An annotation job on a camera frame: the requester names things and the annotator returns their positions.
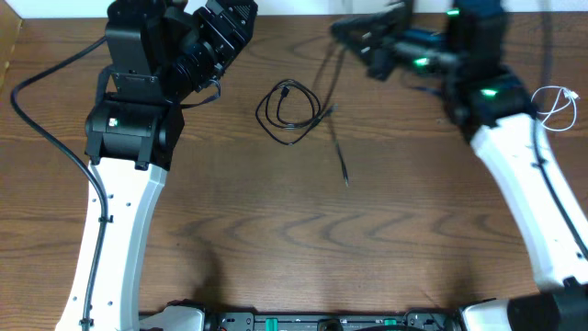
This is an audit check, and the black USB cable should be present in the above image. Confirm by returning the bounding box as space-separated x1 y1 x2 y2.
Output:
311 40 350 188
254 78 339 147

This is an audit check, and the white USB cable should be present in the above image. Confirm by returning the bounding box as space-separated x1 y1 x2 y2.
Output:
530 86 581 132

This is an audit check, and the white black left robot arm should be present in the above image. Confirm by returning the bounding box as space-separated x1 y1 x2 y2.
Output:
57 0 258 330

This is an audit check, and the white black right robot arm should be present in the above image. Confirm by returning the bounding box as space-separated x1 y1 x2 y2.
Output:
331 1 587 330

